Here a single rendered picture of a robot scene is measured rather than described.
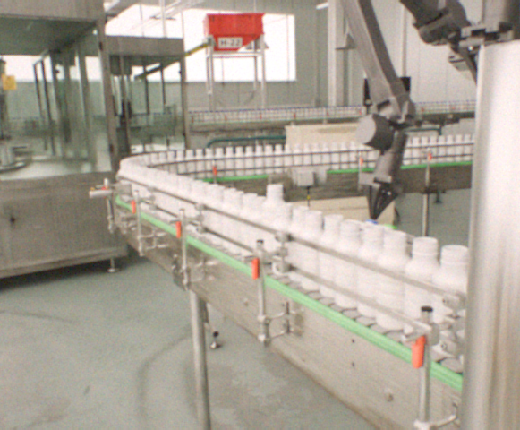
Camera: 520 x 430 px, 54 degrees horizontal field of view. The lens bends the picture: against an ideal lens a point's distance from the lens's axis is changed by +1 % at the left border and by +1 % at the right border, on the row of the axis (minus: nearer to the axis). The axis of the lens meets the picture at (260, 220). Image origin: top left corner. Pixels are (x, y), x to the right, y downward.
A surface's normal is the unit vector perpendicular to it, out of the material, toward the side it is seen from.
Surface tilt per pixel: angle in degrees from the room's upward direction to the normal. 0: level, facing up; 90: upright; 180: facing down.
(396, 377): 90
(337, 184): 90
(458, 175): 89
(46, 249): 90
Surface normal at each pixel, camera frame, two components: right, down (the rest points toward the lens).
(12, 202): 0.50, 0.17
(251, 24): 0.21, 0.19
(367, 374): -0.87, 0.14
